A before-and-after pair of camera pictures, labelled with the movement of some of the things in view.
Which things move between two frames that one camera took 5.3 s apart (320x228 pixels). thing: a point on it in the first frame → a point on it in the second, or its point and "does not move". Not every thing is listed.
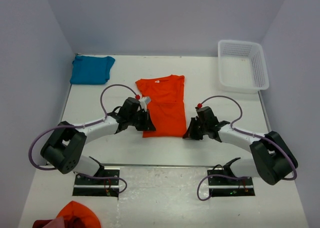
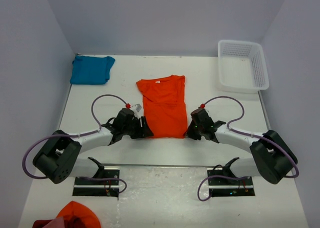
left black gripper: (147, 125) → (143, 132)
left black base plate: (83, 186) does not move
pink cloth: (58, 222) does not move
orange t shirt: (167, 107) does not move
